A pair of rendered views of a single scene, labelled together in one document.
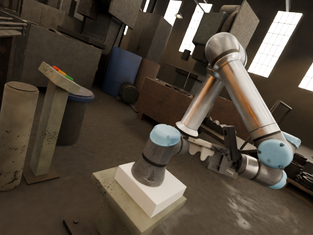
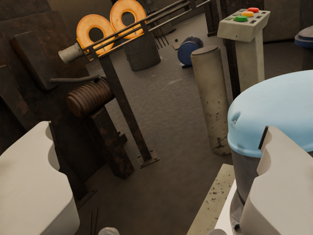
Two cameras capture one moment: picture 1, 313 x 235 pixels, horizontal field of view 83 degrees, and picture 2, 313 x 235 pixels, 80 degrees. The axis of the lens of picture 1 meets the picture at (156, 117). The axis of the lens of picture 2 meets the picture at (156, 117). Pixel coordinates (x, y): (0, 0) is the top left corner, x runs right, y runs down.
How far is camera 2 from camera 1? 0.65 m
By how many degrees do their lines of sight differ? 93
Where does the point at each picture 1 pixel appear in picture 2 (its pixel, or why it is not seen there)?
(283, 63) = not seen: outside the picture
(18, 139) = (208, 106)
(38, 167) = not seen: hidden behind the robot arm
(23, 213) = (209, 179)
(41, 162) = not seen: hidden behind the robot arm
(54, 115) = (245, 78)
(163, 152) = (241, 171)
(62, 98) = (248, 51)
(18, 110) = (199, 76)
